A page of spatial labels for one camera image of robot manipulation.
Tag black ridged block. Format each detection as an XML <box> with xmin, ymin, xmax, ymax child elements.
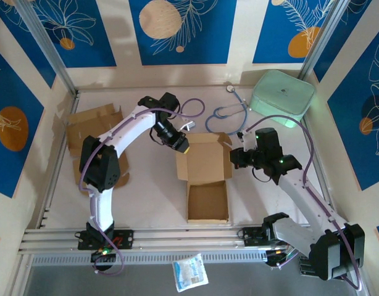
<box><xmin>299</xmin><ymin>255</ymin><xmax>315</xmax><ymax>275</ymax></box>

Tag aluminium rail frame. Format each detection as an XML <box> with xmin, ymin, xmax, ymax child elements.
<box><xmin>18</xmin><ymin>222</ymin><xmax>360</xmax><ymax>255</ymax></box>

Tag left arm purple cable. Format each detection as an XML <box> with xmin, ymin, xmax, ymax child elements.
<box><xmin>78</xmin><ymin>97</ymin><xmax>206</xmax><ymax>276</ymax></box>

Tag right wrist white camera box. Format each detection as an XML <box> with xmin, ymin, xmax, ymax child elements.
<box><xmin>238</xmin><ymin>128</ymin><xmax>257</xmax><ymax>150</ymax></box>

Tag brown cardboard mailer box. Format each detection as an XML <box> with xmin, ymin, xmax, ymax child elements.
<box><xmin>65</xmin><ymin>104</ymin><xmax>130</xmax><ymax>198</ymax></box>
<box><xmin>175</xmin><ymin>132</ymin><xmax>233</xmax><ymax>224</ymax></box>

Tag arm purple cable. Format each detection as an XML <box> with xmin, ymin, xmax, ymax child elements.
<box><xmin>240</xmin><ymin>114</ymin><xmax>363</xmax><ymax>291</ymax></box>
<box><xmin>78</xmin><ymin>97</ymin><xmax>206</xmax><ymax>276</ymax></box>

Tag blue stethoscope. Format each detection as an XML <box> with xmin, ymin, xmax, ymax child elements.
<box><xmin>206</xmin><ymin>85</ymin><xmax>251</xmax><ymax>136</ymax></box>

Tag grey slotted cable duct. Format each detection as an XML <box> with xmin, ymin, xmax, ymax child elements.
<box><xmin>31</xmin><ymin>249</ymin><xmax>268</xmax><ymax>267</ymax></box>

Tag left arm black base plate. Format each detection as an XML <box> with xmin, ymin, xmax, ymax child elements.
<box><xmin>77</xmin><ymin>229</ymin><xmax>134</xmax><ymax>250</ymax></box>

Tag small black electronics board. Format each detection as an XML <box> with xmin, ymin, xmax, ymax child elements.
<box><xmin>90</xmin><ymin>249</ymin><xmax>118</xmax><ymax>263</ymax></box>
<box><xmin>265</xmin><ymin>248</ymin><xmax>298</xmax><ymax>269</ymax></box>

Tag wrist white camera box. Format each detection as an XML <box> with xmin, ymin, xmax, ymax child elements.
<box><xmin>178</xmin><ymin>119</ymin><xmax>197</xmax><ymax>133</ymax></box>
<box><xmin>238</xmin><ymin>128</ymin><xmax>257</xmax><ymax>150</ymax></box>

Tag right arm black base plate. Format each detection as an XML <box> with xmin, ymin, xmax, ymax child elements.
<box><xmin>240</xmin><ymin>226</ymin><xmax>299</xmax><ymax>248</ymax></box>

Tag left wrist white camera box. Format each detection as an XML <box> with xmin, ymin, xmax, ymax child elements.
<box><xmin>178</xmin><ymin>119</ymin><xmax>197</xmax><ymax>133</ymax></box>

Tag aluminium corner post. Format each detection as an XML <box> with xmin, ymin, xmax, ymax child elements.
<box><xmin>15</xmin><ymin>0</ymin><xmax>80</xmax><ymax>95</ymax></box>
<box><xmin>298</xmin><ymin>0</ymin><xmax>354</xmax><ymax>81</ymax></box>

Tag blue white plastic packet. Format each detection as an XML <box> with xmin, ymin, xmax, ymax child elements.
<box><xmin>172</xmin><ymin>253</ymin><xmax>210</xmax><ymax>293</ymax></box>

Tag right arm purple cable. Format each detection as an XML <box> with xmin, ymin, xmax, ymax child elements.
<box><xmin>240</xmin><ymin>114</ymin><xmax>363</xmax><ymax>291</ymax></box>

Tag mint green zip case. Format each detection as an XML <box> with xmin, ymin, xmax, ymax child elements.
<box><xmin>248</xmin><ymin>69</ymin><xmax>317</xmax><ymax>128</ymax></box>

